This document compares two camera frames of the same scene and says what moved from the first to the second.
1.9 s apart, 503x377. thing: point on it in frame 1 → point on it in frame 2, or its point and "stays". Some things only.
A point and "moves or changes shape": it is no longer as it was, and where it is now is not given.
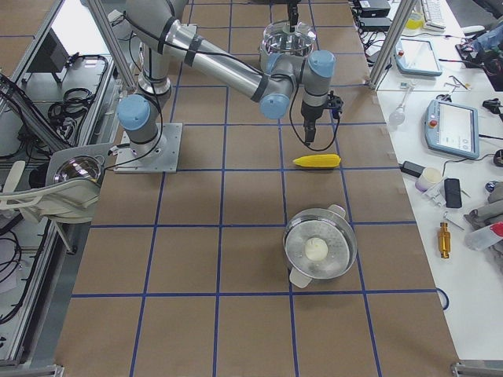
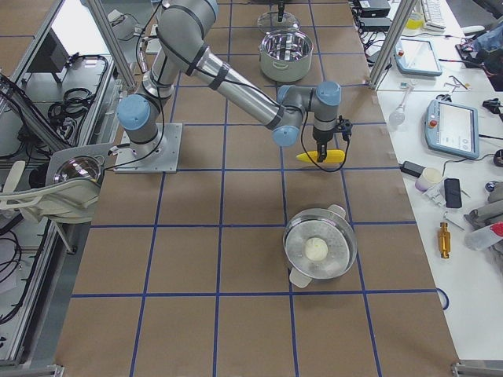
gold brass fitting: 444,240 stays
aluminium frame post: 405,12 stays
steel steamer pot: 318,243 stays
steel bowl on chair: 82,166 stays
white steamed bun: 316,248 stays
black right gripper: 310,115 → 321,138
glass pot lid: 277,38 → 269,21
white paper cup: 427,179 stays
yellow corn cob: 319,161 moves or changes shape
